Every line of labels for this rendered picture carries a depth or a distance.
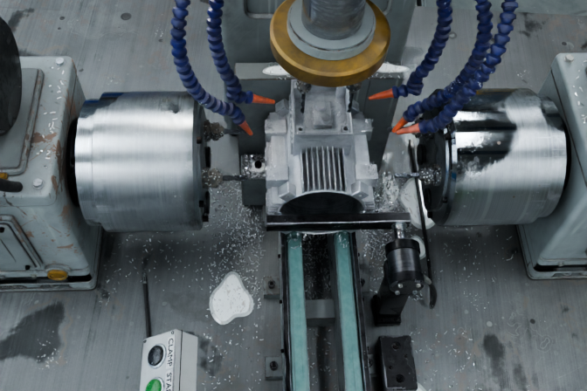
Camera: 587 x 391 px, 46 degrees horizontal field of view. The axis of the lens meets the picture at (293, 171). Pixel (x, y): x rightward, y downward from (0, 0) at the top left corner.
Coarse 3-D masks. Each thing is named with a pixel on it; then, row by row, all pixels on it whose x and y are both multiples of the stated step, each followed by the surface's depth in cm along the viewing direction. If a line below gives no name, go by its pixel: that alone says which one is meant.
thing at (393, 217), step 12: (276, 216) 121; (288, 216) 121; (300, 216) 121; (312, 216) 122; (324, 216) 122; (336, 216) 122; (348, 216) 122; (360, 216) 122; (372, 216) 122; (384, 216) 122; (396, 216) 122; (408, 216) 122; (276, 228) 122; (288, 228) 122; (300, 228) 122; (312, 228) 122; (324, 228) 123; (336, 228) 123; (348, 228) 123; (360, 228) 123; (372, 228) 123; (384, 228) 123; (396, 228) 122; (408, 228) 124
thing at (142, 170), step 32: (128, 96) 119; (160, 96) 119; (96, 128) 114; (128, 128) 114; (160, 128) 114; (192, 128) 114; (96, 160) 112; (128, 160) 113; (160, 160) 113; (192, 160) 113; (96, 192) 114; (128, 192) 114; (160, 192) 114; (192, 192) 114; (96, 224) 122; (128, 224) 119; (160, 224) 119; (192, 224) 120
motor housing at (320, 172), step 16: (288, 128) 126; (272, 144) 125; (288, 144) 124; (352, 144) 125; (272, 160) 123; (288, 160) 123; (304, 160) 121; (320, 160) 120; (336, 160) 121; (352, 160) 123; (368, 160) 124; (304, 176) 119; (320, 176) 118; (336, 176) 119; (352, 176) 121; (272, 192) 121; (304, 192) 117; (320, 192) 117; (336, 192) 117; (272, 208) 122; (288, 208) 130; (304, 208) 132; (320, 208) 133; (336, 208) 132; (352, 208) 129; (368, 208) 123
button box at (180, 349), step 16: (160, 336) 105; (176, 336) 104; (192, 336) 107; (144, 352) 106; (176, 352) 103; (192, 352) 105; (144, 368) 105; (160, 368) 103; (176, 368) 101; (192, 368) 104; (144, 384) 103; (176, 384) 100; (192, 384) 103
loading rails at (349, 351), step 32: (288, 256) 130; (352, 256) 130; (288, 288) 126; (352, 288) 127; (288, 320) 122; (320, 320) 132; (352, 320) 123; (288, 352) 119; (352, 352) 120; (288, 384) 116; (352, 384) 117
